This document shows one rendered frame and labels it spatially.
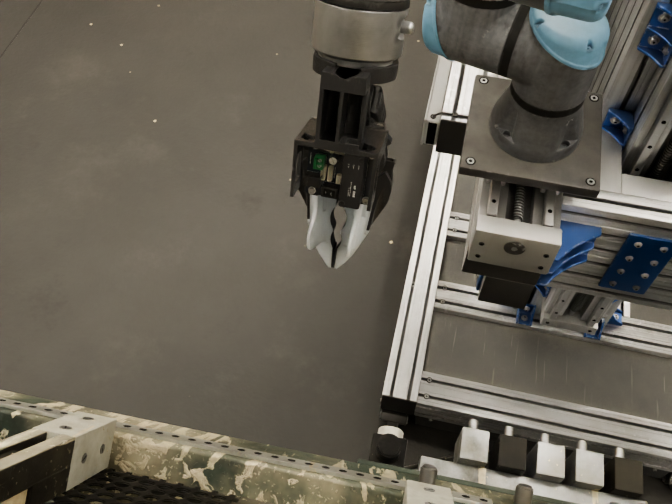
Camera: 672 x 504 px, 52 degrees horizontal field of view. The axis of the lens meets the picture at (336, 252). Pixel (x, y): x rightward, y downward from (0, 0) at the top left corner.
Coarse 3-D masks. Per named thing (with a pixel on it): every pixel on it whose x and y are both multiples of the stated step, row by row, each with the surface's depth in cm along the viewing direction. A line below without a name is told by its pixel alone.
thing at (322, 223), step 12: (312, 204) 66; (324, 204) 65; (336, 204) 65; (312, 216) 64; (324, 216) 66; (312, 228) 63; (324, 228) 67; (312, 240) 64; (324, 240) 67; (324, 252) 68
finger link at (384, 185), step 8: (392, 160) 63; (384, 168) 63; (392, 168) 63; (384, 176) 63; (392, 176) 64; (384, 184) 63; (392, 184) 64; (376, 192) 64; (384, 192) 64; (376, 200) 64; (384, 200) 64; (376, 208) 65; (376, 216) 66; (368, 224) 66
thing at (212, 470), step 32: (0, 416) 102; (32, 416) 102; (128, 416) 112; (128, 448) 100; (160, 448) 100; (192, 448) 100; (256, 448) 106; (192, 480) 99; (224, 480) 98; (256, 480) 98; (288, 480) 98; (320, 480) 97; (352, 480) 98; (416, 480) 104
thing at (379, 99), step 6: (378, 90) 60; (378, 96) 60; (372, 102) 60; (378, 102) 60; (372, 108) 60; (378, 108) 60; (384, 108) 66; (372, 114) 60; (378, 114) 61; (384, 114) 66; (378, 120) 63; (384, 120) 69
